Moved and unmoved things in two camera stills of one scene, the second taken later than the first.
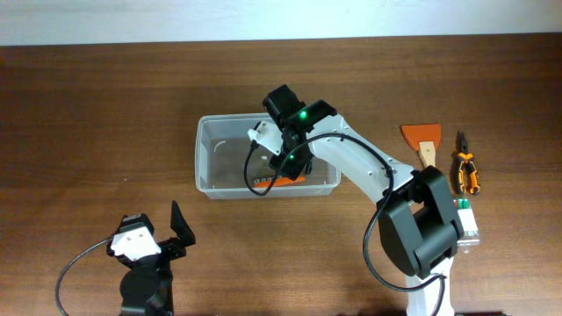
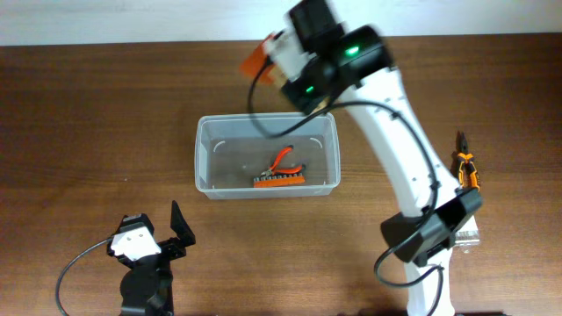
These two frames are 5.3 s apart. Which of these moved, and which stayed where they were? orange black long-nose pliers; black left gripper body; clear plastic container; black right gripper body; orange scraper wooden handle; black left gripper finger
Moved: black right gripper body; orange scraper wooden handle
Stayed: orange black long-nose pliers; black left gripper body; black left gripper finger; clear plastic container
